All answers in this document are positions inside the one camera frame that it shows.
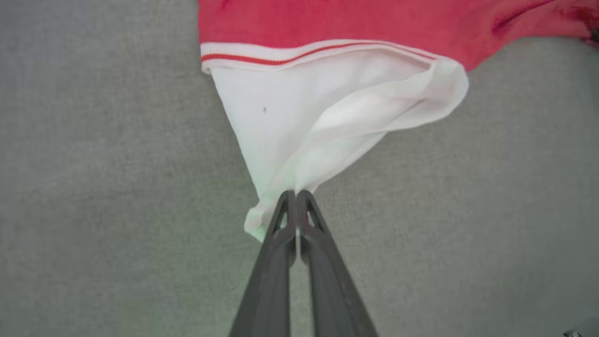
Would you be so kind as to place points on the red and white garment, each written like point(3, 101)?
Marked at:
point(327, 18)

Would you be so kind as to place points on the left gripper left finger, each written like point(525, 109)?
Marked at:
point(273, 281)

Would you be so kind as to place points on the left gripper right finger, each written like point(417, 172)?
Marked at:
point(330, 290)

